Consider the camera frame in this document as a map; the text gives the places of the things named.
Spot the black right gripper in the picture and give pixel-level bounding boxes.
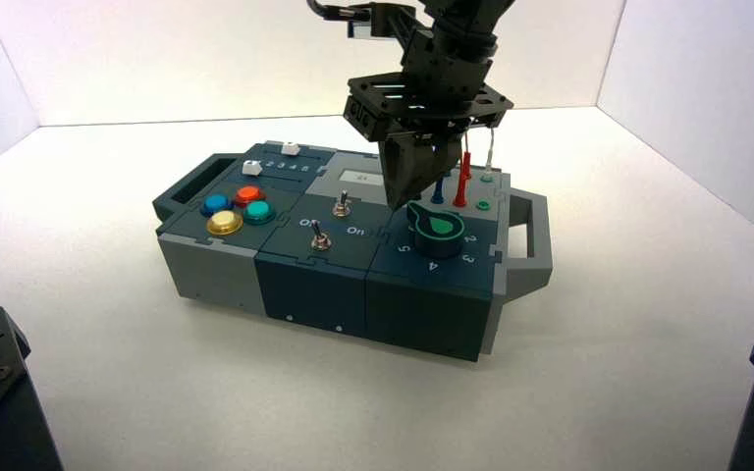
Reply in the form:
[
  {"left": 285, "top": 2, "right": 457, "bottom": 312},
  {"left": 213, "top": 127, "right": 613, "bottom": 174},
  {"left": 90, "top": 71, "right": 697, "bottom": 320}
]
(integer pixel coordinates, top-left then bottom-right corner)
[{"left": 343, "top": 28, "right": 515, "bottom": 211}]

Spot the blue push button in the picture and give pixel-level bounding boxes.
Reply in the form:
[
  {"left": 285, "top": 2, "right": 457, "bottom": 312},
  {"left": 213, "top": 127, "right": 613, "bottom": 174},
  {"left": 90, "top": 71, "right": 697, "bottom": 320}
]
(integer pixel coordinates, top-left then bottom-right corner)
[{"left": 200, "top": 193, "right": 235, "bottom": 219}]

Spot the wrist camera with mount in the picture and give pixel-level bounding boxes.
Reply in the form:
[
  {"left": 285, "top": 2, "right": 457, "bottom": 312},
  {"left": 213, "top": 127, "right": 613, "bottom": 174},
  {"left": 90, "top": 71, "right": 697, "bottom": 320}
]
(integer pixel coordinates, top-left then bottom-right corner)
[{"left": 306, "top": 0, "right": 434, "bottom": 57}]

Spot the yellow push button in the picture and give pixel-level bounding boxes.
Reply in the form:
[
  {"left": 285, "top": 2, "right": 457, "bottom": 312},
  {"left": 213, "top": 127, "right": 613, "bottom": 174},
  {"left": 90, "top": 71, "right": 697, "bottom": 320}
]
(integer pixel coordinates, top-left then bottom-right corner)
[{"left": 205, "top": 210, "right": 244, "bottom": 237}]

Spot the red push button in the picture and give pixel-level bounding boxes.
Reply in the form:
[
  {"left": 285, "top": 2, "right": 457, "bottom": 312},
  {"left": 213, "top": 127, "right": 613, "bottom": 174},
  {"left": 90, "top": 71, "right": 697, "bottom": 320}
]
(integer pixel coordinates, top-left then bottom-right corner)
[{"left": 233, "top": 185, "right": 267, "bottom": 209}]

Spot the red jumper cable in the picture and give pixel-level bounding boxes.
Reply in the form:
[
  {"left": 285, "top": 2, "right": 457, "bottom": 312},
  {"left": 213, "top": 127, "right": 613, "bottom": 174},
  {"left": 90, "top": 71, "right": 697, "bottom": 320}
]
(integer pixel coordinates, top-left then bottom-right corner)
[{"left": 452, "top": 131, "right": 473, "bottom": 209}]

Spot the green rotary knob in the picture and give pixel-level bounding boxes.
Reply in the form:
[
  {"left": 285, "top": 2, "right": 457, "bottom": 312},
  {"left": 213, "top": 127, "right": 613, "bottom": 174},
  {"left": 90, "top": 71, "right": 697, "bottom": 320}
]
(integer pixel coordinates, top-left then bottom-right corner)
[{"left": 405, "top": 201, "right": 466, "bottom": 260}]

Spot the grey and teal task box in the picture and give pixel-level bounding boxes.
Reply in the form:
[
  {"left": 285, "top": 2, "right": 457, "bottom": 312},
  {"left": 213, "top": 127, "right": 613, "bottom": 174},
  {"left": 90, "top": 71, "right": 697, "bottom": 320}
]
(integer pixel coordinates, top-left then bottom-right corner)
[{"left": 152, "top": 141, "right": 554, "bottom": 363}]

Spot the green push button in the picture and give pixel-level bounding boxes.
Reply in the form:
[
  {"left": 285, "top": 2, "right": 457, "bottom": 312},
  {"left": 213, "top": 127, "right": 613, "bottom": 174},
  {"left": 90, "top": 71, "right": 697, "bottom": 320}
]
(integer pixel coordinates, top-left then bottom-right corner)
[{"left": 242, "top": 199, "right": 278, "bottom": 227}]

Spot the small e-paper display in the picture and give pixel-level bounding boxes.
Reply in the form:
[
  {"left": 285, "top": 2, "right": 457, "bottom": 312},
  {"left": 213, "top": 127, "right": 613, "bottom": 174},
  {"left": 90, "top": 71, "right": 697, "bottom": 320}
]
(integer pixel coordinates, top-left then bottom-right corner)
[{"left": 339, "top": 170, "right": 386, "bottom": 187}]

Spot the white jumper cable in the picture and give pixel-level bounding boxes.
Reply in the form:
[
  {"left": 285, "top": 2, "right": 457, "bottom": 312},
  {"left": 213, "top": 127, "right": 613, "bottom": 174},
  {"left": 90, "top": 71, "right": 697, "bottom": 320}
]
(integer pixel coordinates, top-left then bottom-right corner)
[{"left": 482, "top": 127, "right": 497, "bottom": 183}]

